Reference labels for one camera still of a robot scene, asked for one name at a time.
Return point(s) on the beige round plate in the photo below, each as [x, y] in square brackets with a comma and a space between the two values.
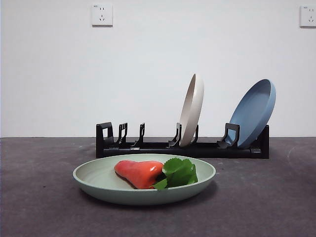
[192, 111]

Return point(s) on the blue round plate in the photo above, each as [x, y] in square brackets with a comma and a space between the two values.
[251, 111]

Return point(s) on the pale green round plate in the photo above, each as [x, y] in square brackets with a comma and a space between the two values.
[98, 182]

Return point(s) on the white wall socket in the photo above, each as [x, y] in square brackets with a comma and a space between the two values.
[308, 16]
[102, 15]

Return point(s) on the black plastic plate rack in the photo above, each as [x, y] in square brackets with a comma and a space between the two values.
[234, 153]

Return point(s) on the orange toy carrot green leaves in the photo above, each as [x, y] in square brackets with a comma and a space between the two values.
[138, 172]

